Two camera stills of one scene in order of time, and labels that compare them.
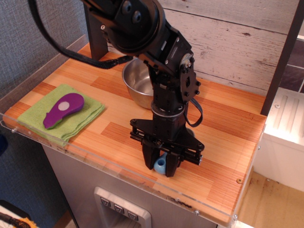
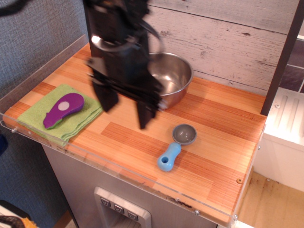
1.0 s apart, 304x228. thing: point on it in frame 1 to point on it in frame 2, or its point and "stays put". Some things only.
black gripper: (169, 132) to (125, 69)
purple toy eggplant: (67, 104) stays put
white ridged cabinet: (280, 155) stays put
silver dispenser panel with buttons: (115, 212) stays put
